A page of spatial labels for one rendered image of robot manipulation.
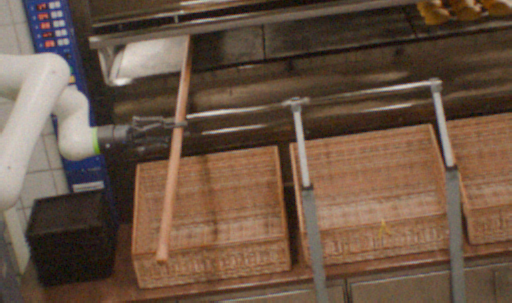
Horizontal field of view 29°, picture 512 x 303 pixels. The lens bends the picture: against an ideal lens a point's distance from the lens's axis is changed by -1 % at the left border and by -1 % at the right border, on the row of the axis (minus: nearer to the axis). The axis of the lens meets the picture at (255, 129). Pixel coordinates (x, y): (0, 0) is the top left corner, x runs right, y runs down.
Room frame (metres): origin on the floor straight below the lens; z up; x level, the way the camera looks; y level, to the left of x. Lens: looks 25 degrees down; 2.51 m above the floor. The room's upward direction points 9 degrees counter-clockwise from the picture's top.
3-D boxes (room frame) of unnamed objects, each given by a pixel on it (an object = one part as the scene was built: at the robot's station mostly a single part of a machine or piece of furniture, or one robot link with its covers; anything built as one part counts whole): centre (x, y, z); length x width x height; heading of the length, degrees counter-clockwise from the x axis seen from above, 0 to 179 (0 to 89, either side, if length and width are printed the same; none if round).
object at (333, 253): (3.21, -0.39, 0.72); 0.56 x 0.49 x 0.28; 87
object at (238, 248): (3.24, 0.21, 0.72); 0.56 x 0.49 x 0.28; 87
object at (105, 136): (3.00, 0.48, 1.19); 0.12 x 0.06 x 0.09; 177
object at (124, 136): (2.99, 0.41, 1.19); 0.09 x 0.07 x 0.08; 87
